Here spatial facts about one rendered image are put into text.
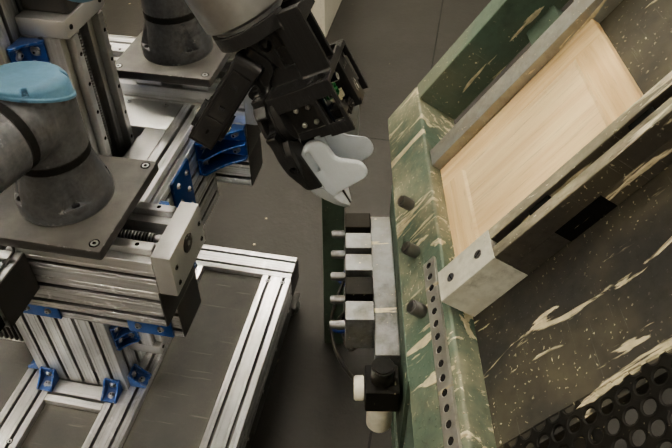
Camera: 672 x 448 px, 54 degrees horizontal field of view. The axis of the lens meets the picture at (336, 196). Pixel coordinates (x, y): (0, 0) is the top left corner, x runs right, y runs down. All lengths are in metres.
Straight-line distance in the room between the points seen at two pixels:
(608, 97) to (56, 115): 0.82
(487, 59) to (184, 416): 1.15
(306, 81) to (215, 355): 1.42
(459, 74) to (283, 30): 1.02
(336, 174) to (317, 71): 0.11
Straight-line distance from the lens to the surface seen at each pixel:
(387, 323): 1.28
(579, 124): 1.12
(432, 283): 1.15
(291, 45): 0.55
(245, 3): 0.53
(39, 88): 1.00
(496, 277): 1.05
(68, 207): 1.10
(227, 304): 2.02
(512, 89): 1.29
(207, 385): 1.86
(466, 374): 1.04
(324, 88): 0.54
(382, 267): 1.37
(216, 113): 0.60
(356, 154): 0.64
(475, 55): 1.52
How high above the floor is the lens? 1.75
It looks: 41 degrees down
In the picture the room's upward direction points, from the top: straight up
